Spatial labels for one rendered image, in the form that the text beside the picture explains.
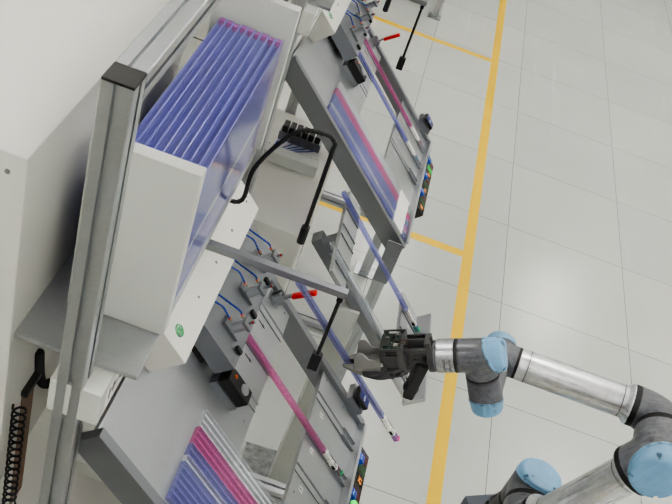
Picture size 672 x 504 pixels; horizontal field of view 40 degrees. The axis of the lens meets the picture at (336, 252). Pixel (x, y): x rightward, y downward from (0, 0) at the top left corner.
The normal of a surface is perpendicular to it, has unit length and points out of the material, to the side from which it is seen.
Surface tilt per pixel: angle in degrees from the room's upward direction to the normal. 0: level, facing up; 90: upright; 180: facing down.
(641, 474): 83
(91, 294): 90
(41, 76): 0
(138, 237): 90
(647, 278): 0
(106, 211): 90
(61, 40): 0
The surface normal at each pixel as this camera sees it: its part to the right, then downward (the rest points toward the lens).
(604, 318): 0.29, -0.73
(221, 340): 0.88, -0.26
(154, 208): -0.19, 0.58
